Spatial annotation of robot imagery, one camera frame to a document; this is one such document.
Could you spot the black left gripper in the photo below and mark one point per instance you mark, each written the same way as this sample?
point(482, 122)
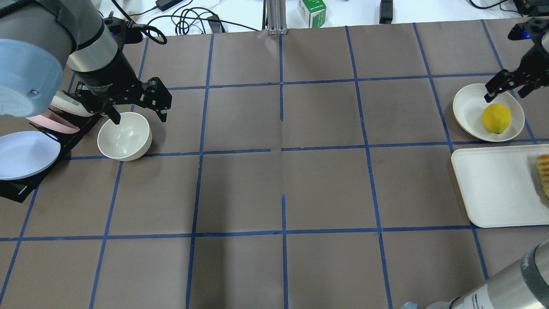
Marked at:
point(108, 76)

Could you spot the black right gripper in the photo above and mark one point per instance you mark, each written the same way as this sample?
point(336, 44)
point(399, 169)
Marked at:
point(535, 60)

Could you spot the yellow lemon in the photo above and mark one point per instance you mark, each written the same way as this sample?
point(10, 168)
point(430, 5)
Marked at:
point(496, 118)

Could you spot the cream ceramic bowl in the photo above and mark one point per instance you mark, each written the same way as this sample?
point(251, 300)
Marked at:
point(126, 141)

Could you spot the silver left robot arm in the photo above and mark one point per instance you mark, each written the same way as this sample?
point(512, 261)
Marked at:
point(40, 38)

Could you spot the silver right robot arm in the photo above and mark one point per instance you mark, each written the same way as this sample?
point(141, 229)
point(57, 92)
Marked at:
point(521, 285)

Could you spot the white round plate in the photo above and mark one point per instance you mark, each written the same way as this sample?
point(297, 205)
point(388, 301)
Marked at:
point(469, 104)

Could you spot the cream plate in rack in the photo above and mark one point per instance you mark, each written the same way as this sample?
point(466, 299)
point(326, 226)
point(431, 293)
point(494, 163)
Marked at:
point(70, 106)

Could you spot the sliced yellow bread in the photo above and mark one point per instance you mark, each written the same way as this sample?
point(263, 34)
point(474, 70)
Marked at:
point(543, 172)

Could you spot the pink plate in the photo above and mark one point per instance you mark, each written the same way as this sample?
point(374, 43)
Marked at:
point(54, 121)

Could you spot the white rectangular tray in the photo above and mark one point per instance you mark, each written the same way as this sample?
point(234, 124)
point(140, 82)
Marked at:
point(500, 186)

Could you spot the light blue plate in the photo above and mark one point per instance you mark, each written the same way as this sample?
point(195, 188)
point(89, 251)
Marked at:
point(24, 154)

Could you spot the black plate rack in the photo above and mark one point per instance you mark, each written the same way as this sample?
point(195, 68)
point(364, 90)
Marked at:
point(19, 190)

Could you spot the black power adapter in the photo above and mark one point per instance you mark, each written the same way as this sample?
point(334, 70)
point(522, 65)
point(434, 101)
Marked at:
point(386, 11)

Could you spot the green white carton box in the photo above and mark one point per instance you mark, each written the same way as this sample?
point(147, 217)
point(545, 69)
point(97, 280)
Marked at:
point(314, 12)

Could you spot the aluminium frame post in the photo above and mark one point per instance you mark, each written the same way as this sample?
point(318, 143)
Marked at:
point(274, 17)

